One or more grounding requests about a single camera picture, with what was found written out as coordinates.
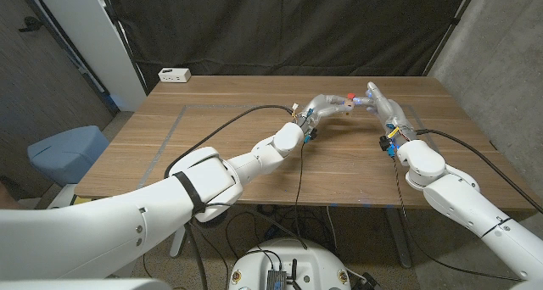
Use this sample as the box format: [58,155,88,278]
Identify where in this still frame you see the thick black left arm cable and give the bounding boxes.
[164,104,296,290]

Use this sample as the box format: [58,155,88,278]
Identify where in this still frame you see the white floor cable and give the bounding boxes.
[325,204,339,252]

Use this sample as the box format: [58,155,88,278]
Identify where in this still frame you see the white cabinet panel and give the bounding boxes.
[31,0,148,112]

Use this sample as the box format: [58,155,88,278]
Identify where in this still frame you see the grey table leg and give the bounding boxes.
[384,207,413,269]

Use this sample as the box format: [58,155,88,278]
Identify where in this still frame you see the small grey electronics box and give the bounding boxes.
[266,269,288,290]

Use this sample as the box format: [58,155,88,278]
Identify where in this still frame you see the blue padded stool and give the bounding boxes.
[26,125,110,187]

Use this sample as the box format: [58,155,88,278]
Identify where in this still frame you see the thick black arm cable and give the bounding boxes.
[415,128,543,215]
[164,104,296,290]

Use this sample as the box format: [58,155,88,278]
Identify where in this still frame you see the white table leg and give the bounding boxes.
[169,226,187,258]

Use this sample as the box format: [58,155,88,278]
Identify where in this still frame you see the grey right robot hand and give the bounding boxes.
[354,81,419,143]

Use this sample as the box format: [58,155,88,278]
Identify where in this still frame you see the black backdrop curtain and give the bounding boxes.
[104,0,480,92]

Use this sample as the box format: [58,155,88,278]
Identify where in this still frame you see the black backdrop stand pole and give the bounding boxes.
[96,0,149,95]
[423,0,483,77]

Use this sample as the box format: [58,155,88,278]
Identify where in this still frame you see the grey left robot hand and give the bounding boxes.
[295,93,355,133]

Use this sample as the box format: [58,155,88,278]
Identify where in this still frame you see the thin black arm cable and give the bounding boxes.
[390,156,525,282]
[194,142,309,251]

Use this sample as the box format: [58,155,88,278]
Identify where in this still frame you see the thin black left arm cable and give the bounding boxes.
[194,142,309,251]

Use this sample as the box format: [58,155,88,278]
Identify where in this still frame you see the black door handle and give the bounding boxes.
[17,16,43,32]

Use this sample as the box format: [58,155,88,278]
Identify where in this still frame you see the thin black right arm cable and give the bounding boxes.
[390,156,525,282]

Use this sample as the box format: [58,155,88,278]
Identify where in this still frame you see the white robot torso base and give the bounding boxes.
[228,237,352,290]

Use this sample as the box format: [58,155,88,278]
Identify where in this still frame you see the white floor base plate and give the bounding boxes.
[46,183,92,209]

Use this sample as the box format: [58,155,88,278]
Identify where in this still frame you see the white power strip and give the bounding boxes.
[157,67,192,84]

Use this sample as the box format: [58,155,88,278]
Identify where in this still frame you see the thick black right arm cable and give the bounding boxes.
[415,128,543,215]

